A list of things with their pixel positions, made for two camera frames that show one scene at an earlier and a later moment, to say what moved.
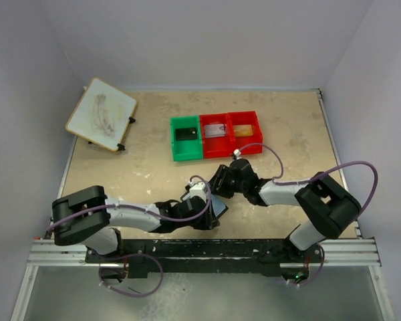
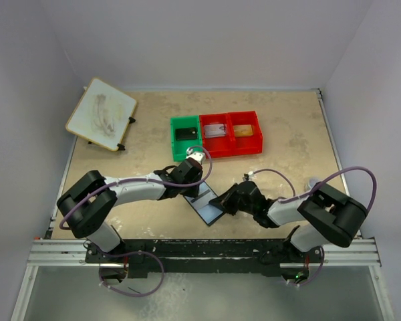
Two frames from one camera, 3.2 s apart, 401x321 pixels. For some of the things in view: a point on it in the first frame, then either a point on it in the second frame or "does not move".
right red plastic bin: [245, 129] does not move
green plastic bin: [186, 150] does not move
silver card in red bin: [214, 130] does not move
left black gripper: [208, 221] -> [192, 192]
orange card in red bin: [243, 130] does not move
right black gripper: [222, 172] -> [224, 201]
